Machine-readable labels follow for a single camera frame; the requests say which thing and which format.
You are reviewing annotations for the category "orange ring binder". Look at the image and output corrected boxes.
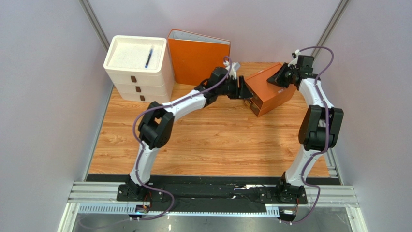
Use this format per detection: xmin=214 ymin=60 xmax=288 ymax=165
xmin=167 ymin=29 xmax=231 ymax=86

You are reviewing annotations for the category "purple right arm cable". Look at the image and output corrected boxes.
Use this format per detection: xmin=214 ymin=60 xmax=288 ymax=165
xmin=279 ymin=45 xmax=335 ymax=225

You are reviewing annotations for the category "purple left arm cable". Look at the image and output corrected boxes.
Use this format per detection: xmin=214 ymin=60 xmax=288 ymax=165
xmin=129 ymin=56 xmax=233 ymax=221

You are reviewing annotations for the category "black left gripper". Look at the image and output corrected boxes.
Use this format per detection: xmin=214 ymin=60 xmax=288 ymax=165
xmin=216 ymin=75 xmax=254 ymax=100

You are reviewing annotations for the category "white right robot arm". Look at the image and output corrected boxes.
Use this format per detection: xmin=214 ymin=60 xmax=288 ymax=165
xmin=267 ymin=52 xmax=344 ymax=203

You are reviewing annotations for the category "white three-drawer storage box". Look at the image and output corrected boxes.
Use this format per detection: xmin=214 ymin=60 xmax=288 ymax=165
xmin=103 ymin=35 xmax=175 ymax=103

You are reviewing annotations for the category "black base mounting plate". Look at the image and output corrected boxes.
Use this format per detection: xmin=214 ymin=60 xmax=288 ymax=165
xmin=116 ymin=184 xmax=308 ymax=205

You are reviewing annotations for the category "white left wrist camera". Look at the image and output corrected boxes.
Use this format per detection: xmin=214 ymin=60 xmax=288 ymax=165
xmin=223 ymin=61 xmax=241 ymax=80

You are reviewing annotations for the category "blue pen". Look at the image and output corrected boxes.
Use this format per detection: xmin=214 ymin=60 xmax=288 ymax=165
xmin=145 ymin=46 xmax=154 ymax=68

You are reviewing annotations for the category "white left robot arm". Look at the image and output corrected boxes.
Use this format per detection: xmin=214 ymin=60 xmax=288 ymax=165
xmin=117 ymin=66 xmax=253 ymax=202

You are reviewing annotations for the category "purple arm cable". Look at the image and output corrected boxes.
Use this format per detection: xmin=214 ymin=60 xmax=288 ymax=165
xmin=279 ymin=45 xmax=335 ymax=225
xmin=129 ymin=56 xmax=233 ymax=221

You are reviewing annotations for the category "aluminium frame rail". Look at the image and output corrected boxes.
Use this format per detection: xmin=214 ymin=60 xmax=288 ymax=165
xmin=58 ymin=175 xmax=367 ymax=232

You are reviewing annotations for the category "orange drawer cabinet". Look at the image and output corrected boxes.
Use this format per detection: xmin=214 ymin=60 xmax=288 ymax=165
xmin=244 ymin=62 xmax=296 ymax=117

